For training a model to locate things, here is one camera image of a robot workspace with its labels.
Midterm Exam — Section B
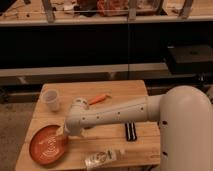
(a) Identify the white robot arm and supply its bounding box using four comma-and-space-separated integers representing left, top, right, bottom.
62, 86, 213, 171

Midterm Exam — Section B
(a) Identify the translucent plastic cup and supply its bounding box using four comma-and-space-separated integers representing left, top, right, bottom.
43, 89, 60, 112

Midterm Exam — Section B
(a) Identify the orange carrot toy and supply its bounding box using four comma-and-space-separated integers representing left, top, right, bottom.
88, 94, 111, 105

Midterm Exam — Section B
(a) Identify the clear plastic bottle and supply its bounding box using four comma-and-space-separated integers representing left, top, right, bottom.
84, 149, 126, 170

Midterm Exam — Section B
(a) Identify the wooden folding table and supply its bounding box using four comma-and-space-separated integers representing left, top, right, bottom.
15, 80, 160, 171

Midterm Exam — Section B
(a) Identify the black striped rectangular case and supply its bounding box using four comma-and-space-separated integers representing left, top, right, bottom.
125, 123, 137, 141

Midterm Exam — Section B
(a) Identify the black box on shelf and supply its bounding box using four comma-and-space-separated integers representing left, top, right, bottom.
166, 45, 213, 74

